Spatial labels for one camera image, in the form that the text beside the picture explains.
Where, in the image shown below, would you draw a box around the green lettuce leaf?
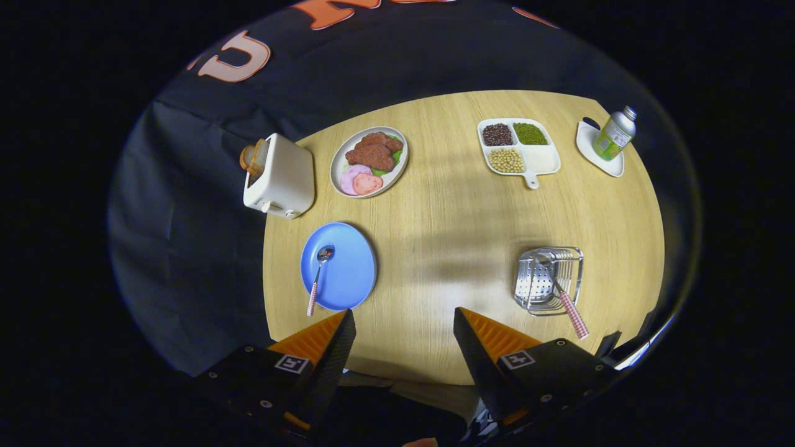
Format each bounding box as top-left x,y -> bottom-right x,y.
371,133 -> 405,178

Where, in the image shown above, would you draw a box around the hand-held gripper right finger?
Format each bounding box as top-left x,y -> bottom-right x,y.
453,307 -> 622,434

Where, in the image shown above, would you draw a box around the spoon with red checked handle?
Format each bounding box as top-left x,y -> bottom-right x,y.
306,245 -> 336,317

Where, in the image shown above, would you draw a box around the pile of yellow soybeans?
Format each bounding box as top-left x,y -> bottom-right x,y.
488,148 -> 527,174

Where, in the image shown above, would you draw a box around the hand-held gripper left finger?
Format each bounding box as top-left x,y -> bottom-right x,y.
189,309 -> 358,438

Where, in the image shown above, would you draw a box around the green drink bottle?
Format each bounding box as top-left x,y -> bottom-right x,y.
592,106 -> 638,162

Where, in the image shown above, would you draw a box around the pale pink ham slice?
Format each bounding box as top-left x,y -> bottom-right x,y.
340,165 -> 372,196

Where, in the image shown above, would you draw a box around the pile of dark red beans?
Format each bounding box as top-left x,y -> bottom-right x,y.
483,123 -> 514,147

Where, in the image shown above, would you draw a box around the oval beige food plate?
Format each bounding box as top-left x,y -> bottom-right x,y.
330,127 -> 409,199

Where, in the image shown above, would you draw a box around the cream white toaster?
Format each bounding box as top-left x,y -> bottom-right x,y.
243,133 -> 316,219

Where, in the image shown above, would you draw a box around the brown grilled meat piece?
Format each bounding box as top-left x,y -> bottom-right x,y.
345,132 -> 404,173

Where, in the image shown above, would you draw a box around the small white dish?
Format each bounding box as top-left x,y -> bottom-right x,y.
576,120 -> 625,178

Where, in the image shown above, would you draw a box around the fork with red checked handle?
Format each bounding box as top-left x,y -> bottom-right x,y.
537,253 -> 590,340

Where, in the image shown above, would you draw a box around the metal wire cutlery basket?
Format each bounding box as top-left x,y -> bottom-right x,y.
513,246 -> 584,317

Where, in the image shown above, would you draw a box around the pile of green beans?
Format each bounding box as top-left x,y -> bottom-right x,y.
513,122 -> 549,146

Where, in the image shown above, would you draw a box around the white divided tray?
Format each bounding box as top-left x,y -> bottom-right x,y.
477,118 -> 561,189

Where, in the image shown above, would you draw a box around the round blue plate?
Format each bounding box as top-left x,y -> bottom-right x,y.
301,222 -> 377,311

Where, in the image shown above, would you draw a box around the toasted bread slices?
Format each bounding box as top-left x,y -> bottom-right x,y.
240,139 -> 270,178

